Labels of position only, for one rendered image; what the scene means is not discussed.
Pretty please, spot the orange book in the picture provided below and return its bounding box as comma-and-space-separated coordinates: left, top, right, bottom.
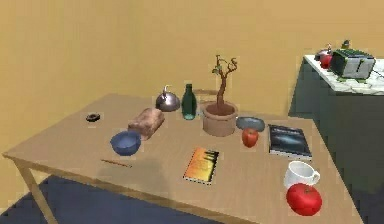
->
182, 147, 220, 185

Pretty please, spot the white mug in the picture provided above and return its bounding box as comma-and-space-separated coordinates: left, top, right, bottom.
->
283, 160, 321, 190

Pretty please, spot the potted bare tree plant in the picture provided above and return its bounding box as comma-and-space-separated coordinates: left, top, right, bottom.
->
201, 54, 240, 138

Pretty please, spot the small black round object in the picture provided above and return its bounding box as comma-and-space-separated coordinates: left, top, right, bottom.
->
85, 112, 101, 123

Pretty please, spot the dark blue book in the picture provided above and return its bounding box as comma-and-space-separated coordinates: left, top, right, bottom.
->
267, 124, 313, 161

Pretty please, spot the blue bowl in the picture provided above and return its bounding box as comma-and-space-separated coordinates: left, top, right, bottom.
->
109, 130, 142, 157

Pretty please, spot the brown pencil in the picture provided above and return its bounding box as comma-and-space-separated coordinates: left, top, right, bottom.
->
100, 158, 133, 168

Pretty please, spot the grey plate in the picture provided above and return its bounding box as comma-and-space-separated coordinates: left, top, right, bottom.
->
236, 115, 266, 133

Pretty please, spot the silver toaster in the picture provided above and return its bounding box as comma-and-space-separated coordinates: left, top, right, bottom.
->
329, 48, 377, 80

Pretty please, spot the light wooden table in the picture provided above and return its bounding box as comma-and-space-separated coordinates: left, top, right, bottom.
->
1, 92, 366, 224

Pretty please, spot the red tomato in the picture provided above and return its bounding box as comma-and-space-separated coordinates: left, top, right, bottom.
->
285, 182, 323, 217

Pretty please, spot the small red apple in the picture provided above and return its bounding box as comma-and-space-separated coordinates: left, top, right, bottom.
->
319, 54, 334, 70

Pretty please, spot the brown bread loaf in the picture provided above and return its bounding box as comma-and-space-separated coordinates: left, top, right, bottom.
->
127, 107, 166, 141

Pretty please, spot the silver kettle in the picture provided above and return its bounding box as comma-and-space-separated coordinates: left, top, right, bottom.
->
155, 84, 181, 113

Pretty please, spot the dark green counter cabinet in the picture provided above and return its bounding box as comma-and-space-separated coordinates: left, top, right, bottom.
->
288, 54, 384, 214

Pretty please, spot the green glass bottle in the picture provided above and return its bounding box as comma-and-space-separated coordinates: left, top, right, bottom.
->
181, 83, 198, 121

